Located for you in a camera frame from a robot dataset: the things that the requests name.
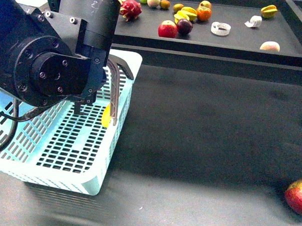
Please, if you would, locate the black display tray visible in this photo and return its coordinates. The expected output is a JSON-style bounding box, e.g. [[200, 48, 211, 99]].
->
[[114, 0, 302, 68]]

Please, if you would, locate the brown kiwi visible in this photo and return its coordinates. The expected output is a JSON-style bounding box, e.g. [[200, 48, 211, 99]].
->
[[159, 0, 170, 10], [173, 3, 184, 13]]

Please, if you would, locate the yellow starfruit far right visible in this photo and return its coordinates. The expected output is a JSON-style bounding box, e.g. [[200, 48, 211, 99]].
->
[[260, 5, 278, 19]]

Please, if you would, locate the grey basket handle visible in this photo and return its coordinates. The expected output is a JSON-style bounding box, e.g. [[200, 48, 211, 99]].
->
[[107, 54, 134, 126]]

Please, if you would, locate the pink peach front right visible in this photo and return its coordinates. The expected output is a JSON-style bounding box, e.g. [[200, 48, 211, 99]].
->
[[259, 41, 280, 52]]

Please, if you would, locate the pink dragon fruit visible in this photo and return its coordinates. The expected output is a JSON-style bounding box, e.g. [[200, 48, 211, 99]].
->
[[119, 0, 142, 22]]

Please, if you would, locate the light blue plastic basket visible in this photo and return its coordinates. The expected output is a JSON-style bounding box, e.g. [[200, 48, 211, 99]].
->
[[0, 50, 142, 196]]

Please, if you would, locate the orange persimmon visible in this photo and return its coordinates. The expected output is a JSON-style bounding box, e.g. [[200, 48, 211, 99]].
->
[[196, 6, 212, 22]]

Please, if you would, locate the brown kiwi right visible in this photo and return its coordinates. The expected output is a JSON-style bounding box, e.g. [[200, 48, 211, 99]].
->
[[173, 3, 184, 13]]

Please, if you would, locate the dark purple plum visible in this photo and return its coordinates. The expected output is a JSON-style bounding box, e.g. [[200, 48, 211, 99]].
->
[[176, 18, 193, 36]]

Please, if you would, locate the yellow red mango fruit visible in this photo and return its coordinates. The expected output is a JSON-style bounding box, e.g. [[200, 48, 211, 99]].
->
[[199, 0, 212, 9]]

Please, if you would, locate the silver tape roll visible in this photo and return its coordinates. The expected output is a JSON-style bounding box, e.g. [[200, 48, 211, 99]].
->
[[244, 15, 262, 28]]

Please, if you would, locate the yellow starfruit near apple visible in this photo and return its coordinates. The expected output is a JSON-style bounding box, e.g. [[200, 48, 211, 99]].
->
[[174, 7, 197, 23]]

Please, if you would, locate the clear tape ring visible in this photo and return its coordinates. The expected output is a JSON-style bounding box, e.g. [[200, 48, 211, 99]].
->
[[210, 21, 232, 37]]

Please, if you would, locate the brown kiwi left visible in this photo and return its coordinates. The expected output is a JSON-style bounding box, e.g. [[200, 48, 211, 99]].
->
[[159, 0, 170, 10]]

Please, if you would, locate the red apple on table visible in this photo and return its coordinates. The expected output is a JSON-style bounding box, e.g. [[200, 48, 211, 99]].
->
[[284, 179, 302, 216]]

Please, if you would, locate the tan peach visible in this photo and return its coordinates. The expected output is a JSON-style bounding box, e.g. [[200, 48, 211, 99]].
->
[[147, 0, 160, 8]]

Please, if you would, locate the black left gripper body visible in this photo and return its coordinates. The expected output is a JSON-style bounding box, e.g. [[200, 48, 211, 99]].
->
[[73, 45, 109, 115]]

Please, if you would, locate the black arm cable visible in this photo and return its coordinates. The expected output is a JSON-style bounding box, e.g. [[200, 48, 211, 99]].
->
[[0, 97, 46, 161]]

